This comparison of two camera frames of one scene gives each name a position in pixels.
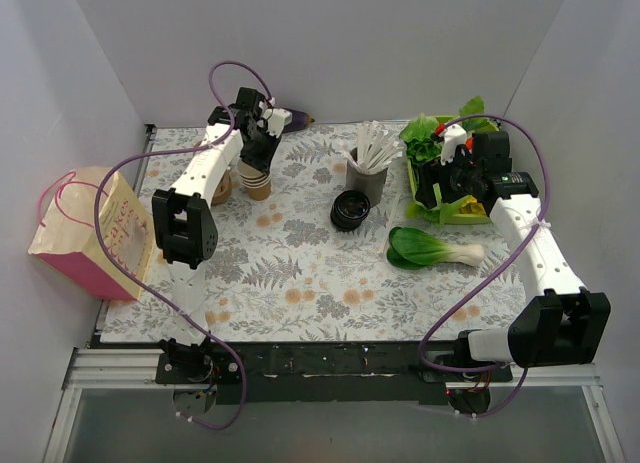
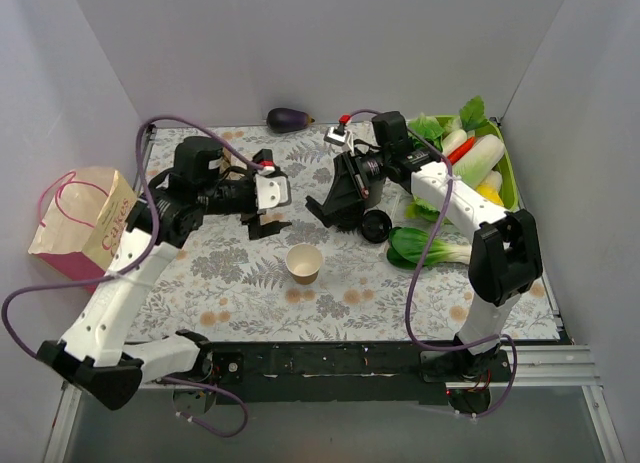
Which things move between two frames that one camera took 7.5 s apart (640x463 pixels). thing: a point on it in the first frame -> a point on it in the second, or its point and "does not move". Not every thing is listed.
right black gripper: (437, 181) -> (345, 186)
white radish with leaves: (473, 107) does not move
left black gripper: (258, 146) -> (255, 218)
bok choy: (412, 248) does not move
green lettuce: (417, 136) does not move
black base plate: (317, 373) does not move
